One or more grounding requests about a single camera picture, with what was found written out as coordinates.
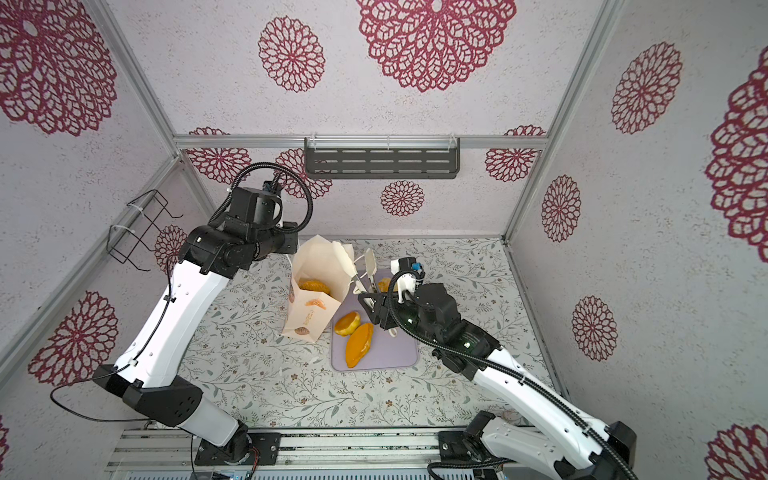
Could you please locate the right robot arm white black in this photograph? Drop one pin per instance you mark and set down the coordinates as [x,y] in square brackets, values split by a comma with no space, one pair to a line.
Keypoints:
[562,441]

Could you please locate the black wire wall rack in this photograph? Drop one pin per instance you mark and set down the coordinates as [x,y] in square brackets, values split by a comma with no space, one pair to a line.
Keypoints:
[145,212]

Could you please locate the large sesame bread loaf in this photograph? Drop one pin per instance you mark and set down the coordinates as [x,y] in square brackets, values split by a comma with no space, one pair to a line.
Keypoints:
[314,286]

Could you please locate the printed paper bag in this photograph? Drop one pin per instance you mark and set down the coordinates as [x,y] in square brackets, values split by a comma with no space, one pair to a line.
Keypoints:
[321,272]

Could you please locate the lavender tray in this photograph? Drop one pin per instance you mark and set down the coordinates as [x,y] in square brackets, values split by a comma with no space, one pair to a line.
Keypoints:
[386,352]

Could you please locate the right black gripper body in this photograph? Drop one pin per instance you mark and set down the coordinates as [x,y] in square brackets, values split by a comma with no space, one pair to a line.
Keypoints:
[412,315]

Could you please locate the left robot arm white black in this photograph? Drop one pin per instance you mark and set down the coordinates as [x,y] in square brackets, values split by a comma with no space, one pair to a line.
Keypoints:
[145,377]

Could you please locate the grey wall shelf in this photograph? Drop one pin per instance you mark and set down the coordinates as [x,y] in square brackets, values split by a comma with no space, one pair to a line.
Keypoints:
[382,159]

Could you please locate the flaky yellow pastry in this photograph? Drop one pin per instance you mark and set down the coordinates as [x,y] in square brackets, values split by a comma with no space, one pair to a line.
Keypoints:
[384,285]

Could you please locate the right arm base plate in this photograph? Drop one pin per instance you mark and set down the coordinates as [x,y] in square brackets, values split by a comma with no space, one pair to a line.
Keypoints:
[465,446]

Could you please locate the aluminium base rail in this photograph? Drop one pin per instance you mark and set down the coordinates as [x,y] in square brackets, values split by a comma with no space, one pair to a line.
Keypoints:
[300,449]

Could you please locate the floral table mat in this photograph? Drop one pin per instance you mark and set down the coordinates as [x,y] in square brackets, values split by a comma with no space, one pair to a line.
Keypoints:
[243,363]

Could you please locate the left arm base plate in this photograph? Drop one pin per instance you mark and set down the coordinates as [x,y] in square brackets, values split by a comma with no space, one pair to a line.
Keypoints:
[259,448]

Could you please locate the small yellow croissant piece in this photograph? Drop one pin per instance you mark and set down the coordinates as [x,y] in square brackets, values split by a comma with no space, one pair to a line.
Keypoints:
[348,324]

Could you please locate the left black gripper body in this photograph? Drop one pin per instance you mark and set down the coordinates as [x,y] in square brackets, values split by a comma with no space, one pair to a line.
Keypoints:
[277,241]

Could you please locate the orange elongated bread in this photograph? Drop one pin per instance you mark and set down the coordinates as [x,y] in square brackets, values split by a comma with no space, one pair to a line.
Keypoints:
[358,344]

